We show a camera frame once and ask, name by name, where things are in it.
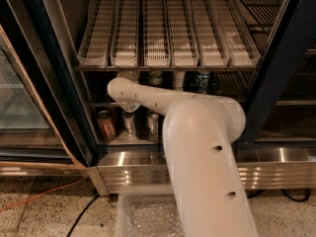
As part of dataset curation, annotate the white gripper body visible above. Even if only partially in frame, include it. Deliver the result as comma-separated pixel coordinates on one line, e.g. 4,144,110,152
118,70,140,83

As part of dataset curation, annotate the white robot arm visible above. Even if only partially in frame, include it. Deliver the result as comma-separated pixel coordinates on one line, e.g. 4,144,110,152
108,77,259,237

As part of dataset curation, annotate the white can middle shelf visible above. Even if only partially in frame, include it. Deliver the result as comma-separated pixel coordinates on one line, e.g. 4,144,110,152
148,71,163,86

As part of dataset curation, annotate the silver can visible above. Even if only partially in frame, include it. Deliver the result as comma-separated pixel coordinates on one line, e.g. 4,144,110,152
147,110,159,137
122,112,136,137

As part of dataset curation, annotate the red can bottom shelf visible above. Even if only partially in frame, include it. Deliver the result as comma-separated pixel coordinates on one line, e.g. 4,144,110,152
97,110,117,139

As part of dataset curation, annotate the white tall can middle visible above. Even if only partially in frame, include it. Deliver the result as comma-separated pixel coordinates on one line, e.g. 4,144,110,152
173,71,186,91

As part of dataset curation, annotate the blue can middle shelf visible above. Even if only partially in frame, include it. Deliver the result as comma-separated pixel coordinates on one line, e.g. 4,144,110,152
193,71,210,94

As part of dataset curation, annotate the glass fridge door left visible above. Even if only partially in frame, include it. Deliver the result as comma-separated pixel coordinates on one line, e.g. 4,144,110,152
0,26,85,171

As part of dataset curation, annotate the stainless fridge base grille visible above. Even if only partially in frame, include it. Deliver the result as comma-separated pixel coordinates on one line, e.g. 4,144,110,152
87,147,316,196

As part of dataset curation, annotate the clear plastic bin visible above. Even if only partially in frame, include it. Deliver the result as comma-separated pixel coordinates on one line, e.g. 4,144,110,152
114,185,184,237

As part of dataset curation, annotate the orange cable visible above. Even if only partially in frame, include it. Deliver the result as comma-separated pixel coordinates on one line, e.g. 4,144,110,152
0,176,89,213

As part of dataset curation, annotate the black cable left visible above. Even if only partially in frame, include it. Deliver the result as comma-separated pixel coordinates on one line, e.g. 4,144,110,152
65,194,101,237

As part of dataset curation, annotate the black cable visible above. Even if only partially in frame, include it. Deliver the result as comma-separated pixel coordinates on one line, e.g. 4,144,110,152
246,188,312,203
65,194,101,237

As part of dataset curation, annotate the middle wire shelf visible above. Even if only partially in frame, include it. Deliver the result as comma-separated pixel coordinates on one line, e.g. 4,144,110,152
86,70,256,106

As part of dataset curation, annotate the dark fridge door frame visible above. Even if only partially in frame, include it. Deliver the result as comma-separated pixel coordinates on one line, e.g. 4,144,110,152
239,0,316,145

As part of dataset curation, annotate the black cable right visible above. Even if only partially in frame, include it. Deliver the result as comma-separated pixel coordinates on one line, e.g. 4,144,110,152
246,188,312,203

